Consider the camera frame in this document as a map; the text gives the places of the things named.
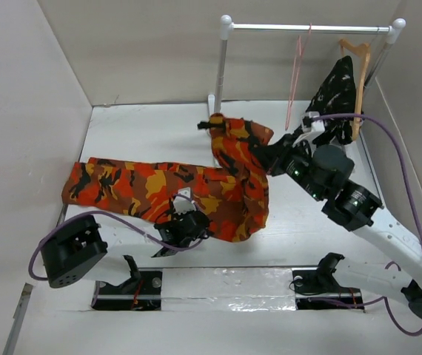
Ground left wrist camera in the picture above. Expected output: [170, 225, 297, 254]
[173, 187, 197, 215]

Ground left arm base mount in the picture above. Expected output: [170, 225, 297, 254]
[91, 255, 163, 311]

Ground wooden hanger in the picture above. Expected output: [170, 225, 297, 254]
[338, 38, 372, 141]

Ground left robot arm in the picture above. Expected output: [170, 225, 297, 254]
[28, 211, 211, 294]

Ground black white patterned garment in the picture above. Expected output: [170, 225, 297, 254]
[307, 55, 356, 146]

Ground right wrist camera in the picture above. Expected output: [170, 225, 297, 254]
[293, 111, 325, 146]

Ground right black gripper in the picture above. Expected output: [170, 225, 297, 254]
[252, 132, 326, 201]

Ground pink wire hanger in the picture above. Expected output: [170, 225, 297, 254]
[284, 24, 312, 131]

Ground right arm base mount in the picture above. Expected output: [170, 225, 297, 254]
[289, 253, 364, 311]

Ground orange camouflage trousers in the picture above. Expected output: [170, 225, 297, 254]
[61, 113, 274, 243]

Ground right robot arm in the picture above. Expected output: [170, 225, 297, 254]
[250, 134, 422, 319]

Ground white clothes rack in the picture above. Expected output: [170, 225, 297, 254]
[207, 13, 406, 149]

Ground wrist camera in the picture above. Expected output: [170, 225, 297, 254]
[293, 111, 325, 146]
[173, 187, 197, 215]

